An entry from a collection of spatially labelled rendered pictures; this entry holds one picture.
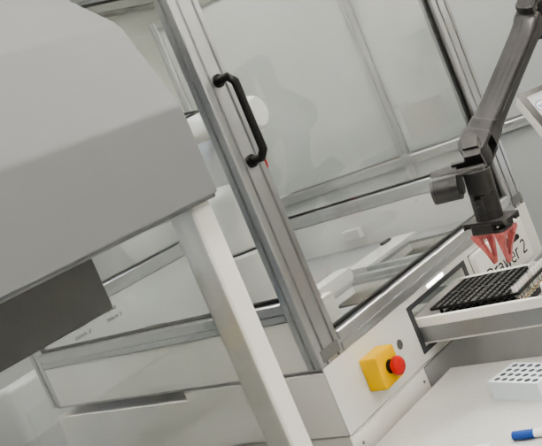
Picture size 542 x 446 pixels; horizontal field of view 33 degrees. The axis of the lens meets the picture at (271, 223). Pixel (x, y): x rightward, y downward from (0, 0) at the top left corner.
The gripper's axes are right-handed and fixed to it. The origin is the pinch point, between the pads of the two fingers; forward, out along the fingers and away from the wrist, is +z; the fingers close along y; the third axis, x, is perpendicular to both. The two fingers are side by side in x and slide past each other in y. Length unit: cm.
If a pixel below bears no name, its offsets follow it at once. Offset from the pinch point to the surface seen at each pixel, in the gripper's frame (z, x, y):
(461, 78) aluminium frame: -33, -54, 29
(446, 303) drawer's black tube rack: 9.2, -0.4, 16.7
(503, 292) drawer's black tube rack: 8.2, -2.0, 3.1
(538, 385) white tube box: 17.6, 22.5, -13.6
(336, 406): 13.7, 39.7, 20.6
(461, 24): -44, -168, 89
